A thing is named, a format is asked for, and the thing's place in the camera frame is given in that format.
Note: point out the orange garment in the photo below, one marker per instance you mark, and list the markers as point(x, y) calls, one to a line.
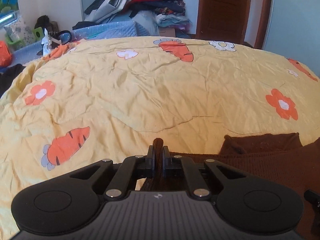
point(5, 55)

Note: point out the brown knit sweater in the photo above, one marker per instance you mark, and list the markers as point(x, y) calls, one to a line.
point(280, 158)

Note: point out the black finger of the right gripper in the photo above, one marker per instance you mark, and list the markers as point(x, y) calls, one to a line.
point(313, 198)

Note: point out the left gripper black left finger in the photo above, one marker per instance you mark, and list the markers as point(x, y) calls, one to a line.
point(68, 202)

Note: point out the floral cushion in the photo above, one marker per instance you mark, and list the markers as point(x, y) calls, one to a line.
point(18, 30)

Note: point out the yellow carrot print bed quilt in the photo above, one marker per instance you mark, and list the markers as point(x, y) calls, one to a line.
point(99, 99)

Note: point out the green plastic stool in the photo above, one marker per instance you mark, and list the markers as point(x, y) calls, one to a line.
point(38, 32)

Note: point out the frosted glass wardrobe door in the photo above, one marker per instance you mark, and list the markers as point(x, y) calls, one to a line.
point(293, 31)

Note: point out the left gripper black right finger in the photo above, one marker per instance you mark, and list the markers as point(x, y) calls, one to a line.
point(247, 202)

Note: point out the blue quilted cover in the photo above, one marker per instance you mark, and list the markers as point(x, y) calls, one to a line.
point(108, 30)

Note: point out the brown wooden door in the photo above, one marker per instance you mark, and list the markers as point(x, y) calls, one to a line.
point(222, 20)

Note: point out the pile of mixed clothes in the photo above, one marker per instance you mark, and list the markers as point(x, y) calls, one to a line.
point(159, 17)

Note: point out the black garment by bed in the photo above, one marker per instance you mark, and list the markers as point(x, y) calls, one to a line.
point(8, 76)

